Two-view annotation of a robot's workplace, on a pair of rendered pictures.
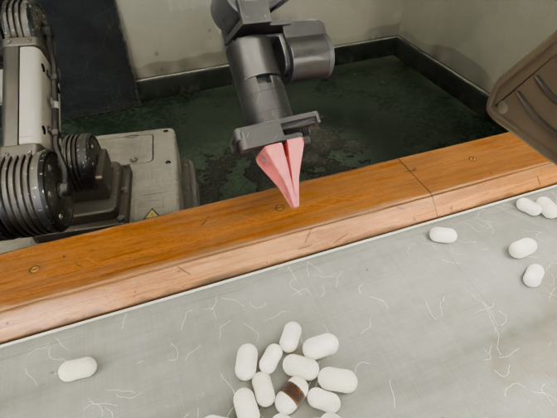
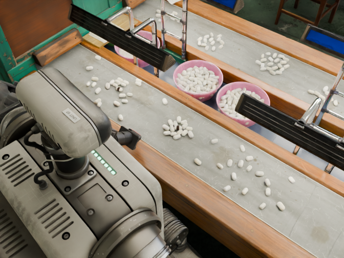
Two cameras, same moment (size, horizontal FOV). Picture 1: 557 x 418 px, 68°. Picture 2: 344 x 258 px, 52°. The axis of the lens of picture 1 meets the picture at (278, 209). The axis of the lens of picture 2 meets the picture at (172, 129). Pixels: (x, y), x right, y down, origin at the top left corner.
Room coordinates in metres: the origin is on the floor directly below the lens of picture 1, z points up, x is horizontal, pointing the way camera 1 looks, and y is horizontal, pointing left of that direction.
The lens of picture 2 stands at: (0.73, 0.90, 2.06)
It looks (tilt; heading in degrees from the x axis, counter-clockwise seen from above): 51 degrees down; 240
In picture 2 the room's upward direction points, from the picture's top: 1 degrees counter-clockwise
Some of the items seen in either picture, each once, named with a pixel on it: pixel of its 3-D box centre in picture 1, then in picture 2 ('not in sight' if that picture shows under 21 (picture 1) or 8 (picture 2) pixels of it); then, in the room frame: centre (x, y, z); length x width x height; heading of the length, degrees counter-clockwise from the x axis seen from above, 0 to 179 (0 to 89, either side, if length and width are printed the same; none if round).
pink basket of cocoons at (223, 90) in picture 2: not in sight; (241, 106); (-0.20, 0.02, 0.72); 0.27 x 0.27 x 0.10
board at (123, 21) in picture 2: not in sight; (110, 29); (0.12, -0.86, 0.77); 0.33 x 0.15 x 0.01; 20
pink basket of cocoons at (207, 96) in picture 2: not in sight; (197, 82); (-0.11, -0.25, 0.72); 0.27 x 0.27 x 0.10
